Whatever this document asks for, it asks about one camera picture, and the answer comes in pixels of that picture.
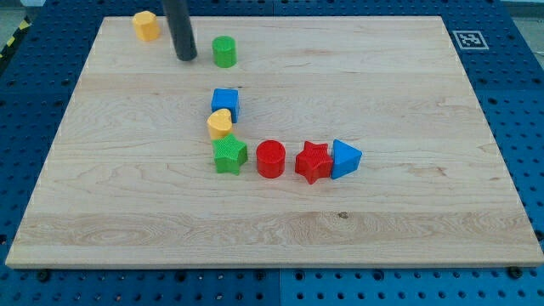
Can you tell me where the red star block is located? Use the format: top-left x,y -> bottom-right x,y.
295,141 -> 333,184

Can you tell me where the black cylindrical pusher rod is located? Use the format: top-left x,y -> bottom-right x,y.
161,0 -> 197,61

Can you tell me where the green cylinder block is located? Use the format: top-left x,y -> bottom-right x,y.
212,36 -> 237,68

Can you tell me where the blue triangle block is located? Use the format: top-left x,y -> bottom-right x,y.
331,139 -> 363,179

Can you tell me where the yellow heart block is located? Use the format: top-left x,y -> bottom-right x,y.
207,109 -> 233,140

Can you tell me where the white fiducial marker tag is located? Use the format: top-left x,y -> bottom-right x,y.
452,30 -> 489,50

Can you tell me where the red cylinder block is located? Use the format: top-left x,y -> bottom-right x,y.
256,139 -> 286,179

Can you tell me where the green star block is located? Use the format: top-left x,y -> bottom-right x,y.
212,133 -> 248,175

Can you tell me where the blue cube block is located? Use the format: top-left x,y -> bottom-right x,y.
211,88 -> 240,123

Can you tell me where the wooden board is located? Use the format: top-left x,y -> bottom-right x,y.
6,16 -> 543,269

